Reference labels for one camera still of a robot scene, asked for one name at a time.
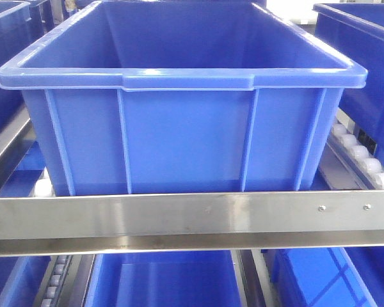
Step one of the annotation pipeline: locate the large blue target crate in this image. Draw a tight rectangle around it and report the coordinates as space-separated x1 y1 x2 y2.
0 1 367 196

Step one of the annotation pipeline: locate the white roller track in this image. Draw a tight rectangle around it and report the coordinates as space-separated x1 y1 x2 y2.
327 122 384 190

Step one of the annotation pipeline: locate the steel shelf front rail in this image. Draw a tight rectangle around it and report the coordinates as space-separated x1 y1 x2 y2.
0 190 384 256

